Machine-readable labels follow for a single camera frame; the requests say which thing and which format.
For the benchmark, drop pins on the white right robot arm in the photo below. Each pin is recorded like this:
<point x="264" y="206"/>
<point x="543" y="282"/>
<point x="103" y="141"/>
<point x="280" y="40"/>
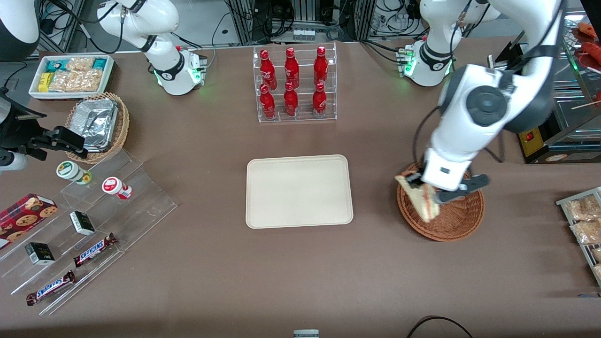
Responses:
<point x="155" y="19"/>

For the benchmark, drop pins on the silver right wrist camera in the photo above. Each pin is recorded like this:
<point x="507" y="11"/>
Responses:
<point x="11" y="161"/>

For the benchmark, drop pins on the black glass food warmer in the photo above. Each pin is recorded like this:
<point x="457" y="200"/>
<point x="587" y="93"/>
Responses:
<point x="533" y="141"/>

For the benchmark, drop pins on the green lid yogurt cup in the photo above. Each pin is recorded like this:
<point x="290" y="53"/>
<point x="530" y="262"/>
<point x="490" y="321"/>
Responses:
<point x="69" y="171"/>

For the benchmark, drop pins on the white rectangular snack bin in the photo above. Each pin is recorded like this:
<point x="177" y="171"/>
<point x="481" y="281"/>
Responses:
<point x="35" y="91"/>

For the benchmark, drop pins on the small black carton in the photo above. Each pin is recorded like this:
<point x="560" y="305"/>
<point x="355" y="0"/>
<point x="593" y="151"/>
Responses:
<point x="82" y="223"/>
<point x="40" y="253"/>

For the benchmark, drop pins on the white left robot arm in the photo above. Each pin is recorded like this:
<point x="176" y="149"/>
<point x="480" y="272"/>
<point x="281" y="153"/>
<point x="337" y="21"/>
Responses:
<point x="458" y="136"/>

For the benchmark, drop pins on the red cookie box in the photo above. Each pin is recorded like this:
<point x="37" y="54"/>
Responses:
<point x="21" y="218"/>

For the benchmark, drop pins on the small blue object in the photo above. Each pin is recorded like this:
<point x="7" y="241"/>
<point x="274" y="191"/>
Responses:
<point x="589" y="295"/>

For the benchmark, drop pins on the red lid yogurt cup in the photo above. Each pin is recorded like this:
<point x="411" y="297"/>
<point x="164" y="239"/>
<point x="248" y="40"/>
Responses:
<point x="112" y="186"/>

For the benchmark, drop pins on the aluminium foil container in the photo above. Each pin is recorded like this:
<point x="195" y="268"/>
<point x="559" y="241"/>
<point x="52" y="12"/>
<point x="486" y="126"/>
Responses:
<point x="96" y="119"/>

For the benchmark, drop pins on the snickers chocolate bar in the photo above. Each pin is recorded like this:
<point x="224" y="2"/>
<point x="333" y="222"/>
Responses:
<point x="94" y="250"/>
<point x="50" y="288"/>

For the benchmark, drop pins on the aluminium profile frame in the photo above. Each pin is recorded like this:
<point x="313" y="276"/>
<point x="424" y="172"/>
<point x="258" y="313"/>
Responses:
<point x="244" y="19"/>

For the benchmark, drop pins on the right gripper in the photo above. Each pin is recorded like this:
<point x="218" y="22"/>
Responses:
<point x="22" y="132"/>

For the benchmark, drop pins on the red cola bottle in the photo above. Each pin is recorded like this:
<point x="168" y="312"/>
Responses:
<point x="290" y="101"/>
<point x="291" y="68"/>
<point x="267" y="103"/>
<point x="319" y="101"/>
<point x="320" y="65"/>
<point x="268" y="70"/>

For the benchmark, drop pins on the clear acrylic step display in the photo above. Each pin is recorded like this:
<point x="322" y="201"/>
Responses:
<point x="141" y="206"/>

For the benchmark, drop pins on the small grey device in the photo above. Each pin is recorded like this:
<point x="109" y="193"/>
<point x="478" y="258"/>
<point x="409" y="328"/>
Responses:
<point x="306" y="334"/>

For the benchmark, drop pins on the teal snack packet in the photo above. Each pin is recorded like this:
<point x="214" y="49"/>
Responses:
<point x="55" y="65"/>
<point x="99" y="63"/>

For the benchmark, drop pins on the triangle sandwich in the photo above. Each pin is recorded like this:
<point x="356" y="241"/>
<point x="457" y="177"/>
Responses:
<point x="425" y="202"/>

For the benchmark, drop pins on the cream rectangular tray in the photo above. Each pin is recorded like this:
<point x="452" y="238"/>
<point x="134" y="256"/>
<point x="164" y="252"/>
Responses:
<point x="299" y="191"/>

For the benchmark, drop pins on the clear bag of crackers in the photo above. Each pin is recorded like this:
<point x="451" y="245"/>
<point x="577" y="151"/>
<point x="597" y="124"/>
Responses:
<point x="77" y="81"/>
<point x="80" y="64"/>

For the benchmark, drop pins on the clear bag of snacks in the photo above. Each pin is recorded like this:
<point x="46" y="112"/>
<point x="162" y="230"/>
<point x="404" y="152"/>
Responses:
<point x="598" y="271"/>
<point x="587" y="232"/>
<point x="584" y="209"/>
<point x="597" y="255"/>

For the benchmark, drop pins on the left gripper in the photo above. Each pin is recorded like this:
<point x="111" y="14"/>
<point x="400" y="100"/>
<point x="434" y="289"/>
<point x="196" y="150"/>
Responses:
<point x="414" y="182"/>

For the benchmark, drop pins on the yellow snack packet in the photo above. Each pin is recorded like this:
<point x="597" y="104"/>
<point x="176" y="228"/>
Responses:
<point x="44" y="82"/>

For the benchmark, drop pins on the round brown wicker basket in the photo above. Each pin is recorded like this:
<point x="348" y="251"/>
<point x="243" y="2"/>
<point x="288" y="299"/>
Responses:
<point x="460" y="220"/>

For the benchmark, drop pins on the clear acrylic bottle rack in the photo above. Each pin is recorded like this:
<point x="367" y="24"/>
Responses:
<point x="328" y="110"/>

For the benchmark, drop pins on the light wicker basket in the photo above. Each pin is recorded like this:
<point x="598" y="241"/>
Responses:
<point x="123" y="124"/>

